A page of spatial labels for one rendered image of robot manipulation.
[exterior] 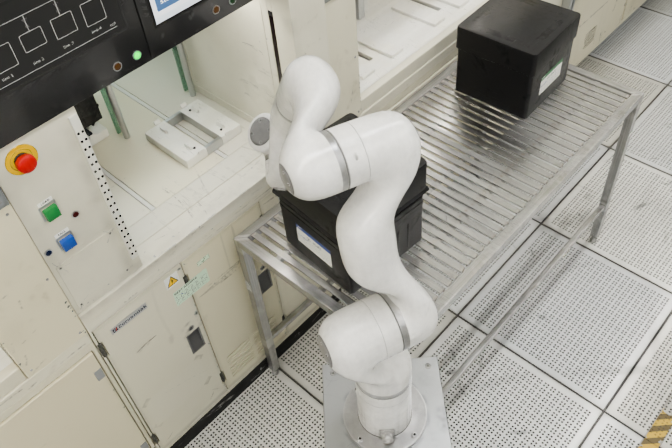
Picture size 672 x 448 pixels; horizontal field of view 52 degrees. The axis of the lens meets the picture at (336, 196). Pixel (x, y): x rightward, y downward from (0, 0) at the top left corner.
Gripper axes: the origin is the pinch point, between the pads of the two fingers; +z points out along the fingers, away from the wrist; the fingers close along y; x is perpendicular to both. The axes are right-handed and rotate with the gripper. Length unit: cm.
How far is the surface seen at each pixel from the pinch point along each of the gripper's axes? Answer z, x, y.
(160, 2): -48, -13, 27
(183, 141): 1, 24, 55
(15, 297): -53, 57, 22
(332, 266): 9.1, 27.3, -6.9
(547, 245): 144, 9, -10
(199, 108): 10, 15, 65
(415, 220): 23.3, 7.5, -13.7
